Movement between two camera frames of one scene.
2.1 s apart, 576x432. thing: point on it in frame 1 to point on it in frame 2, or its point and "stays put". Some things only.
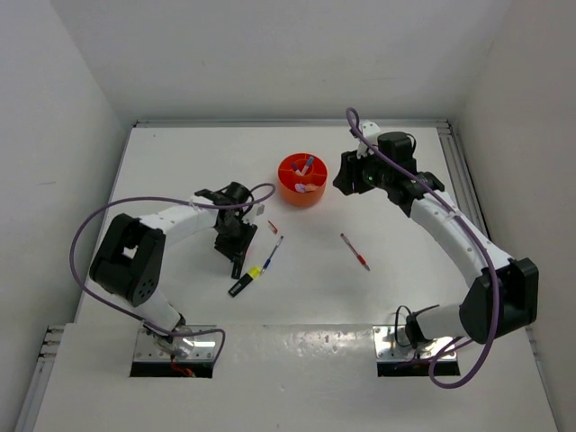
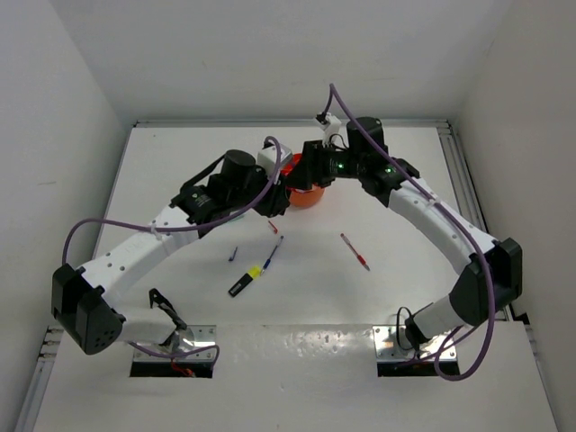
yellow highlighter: x=254 y=273 stays put
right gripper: x=347 y=179 to x=310 y=167
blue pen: x=271 y=256 stays put
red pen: x=359 y=257 stays put
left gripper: x=237 y=248 to x=275 y=200
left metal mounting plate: x=198 y=346 stays put
